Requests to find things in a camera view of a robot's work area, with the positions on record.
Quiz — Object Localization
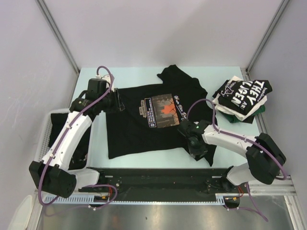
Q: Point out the white folded t shirt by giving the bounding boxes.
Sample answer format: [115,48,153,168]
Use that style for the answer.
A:
[213,91,262,124]

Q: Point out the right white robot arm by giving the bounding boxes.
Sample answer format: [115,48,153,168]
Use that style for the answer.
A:
[178,119,286,192]

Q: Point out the black graphic t shirt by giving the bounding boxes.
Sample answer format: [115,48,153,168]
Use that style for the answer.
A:
[106,65,213,159]

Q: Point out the black clothes in basket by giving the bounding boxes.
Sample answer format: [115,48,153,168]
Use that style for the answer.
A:
[48,113,91,170]

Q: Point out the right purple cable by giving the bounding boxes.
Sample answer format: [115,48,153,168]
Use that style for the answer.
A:
[187,98,288,222]

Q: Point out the white plastic laundry basket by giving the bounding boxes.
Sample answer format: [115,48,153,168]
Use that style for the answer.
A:
[35,108,99,181]

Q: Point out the white slotted cable duct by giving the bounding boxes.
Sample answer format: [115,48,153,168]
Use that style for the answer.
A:
[54,195,225,206]

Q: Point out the aluminium frame rail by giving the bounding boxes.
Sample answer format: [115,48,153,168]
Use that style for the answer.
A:
[35,175,295,194]

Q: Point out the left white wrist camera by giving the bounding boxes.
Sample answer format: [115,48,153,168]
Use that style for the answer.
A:
[95,74,114,90]

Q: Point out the green folded t shirt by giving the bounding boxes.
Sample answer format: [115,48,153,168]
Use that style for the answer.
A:
[224,104,267,125]

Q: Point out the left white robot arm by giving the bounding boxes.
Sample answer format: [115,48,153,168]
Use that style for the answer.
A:
[29,74,125,198]

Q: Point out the black folded lettered t shirt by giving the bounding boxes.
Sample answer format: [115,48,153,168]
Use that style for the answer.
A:
[217,76,273,115]

